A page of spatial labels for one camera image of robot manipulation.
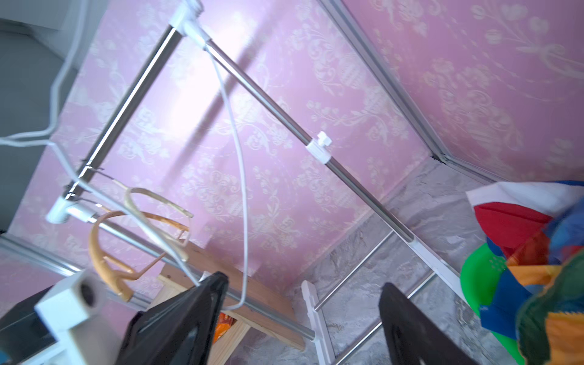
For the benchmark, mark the rainbow striped jacket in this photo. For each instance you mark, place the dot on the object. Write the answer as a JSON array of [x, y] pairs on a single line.
[[549, 325]]

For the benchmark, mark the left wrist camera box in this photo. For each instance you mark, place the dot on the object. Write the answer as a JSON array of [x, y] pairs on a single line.
[[62, 324]]

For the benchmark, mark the metal clothes rack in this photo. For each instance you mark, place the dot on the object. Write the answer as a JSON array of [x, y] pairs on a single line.
[[180, 24]]

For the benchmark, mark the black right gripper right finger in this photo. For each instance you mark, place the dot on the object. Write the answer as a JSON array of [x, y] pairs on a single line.
[[411, 337]]

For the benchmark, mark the cream white clothes hanger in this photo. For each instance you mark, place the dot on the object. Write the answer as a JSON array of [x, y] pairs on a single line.
[[169, 235]]

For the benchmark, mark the green plastic basket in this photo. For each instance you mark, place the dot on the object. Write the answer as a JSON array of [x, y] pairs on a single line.
[[483, 283]]

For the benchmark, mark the blue red white jacket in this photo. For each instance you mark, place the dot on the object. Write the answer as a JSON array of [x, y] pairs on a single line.
[[536, 227]]

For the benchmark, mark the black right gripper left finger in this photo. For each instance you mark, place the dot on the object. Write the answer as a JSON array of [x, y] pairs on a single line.
[[177, 331]]

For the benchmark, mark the wooden two-tier shelf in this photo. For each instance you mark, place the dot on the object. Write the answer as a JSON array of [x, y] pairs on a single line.
[[246, 310]]

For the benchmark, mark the orange snack bag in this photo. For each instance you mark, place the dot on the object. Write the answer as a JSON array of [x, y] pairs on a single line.
[[224, 323]]

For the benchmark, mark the white wire clothes hanger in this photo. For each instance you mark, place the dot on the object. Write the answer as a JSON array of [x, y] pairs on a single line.
[[178, 143]]

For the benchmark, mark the wooden clothes hanger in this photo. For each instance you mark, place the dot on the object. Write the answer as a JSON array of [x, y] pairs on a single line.
[[114, 272]]

